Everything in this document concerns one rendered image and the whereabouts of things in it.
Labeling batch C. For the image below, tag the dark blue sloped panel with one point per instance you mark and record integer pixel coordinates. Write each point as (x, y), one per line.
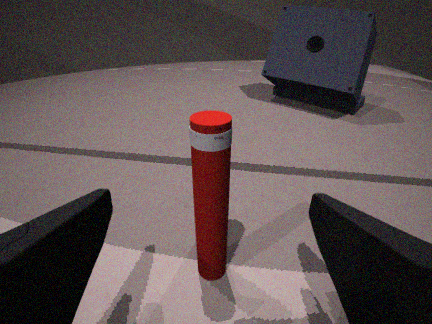
(321, 56)

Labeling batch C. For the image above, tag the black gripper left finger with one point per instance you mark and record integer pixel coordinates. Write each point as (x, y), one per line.
(45, 264)

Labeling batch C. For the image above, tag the red peg with white band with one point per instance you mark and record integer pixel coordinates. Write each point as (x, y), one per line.
(210, 135)

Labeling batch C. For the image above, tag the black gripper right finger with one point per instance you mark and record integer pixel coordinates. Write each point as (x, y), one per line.
(382, 274)

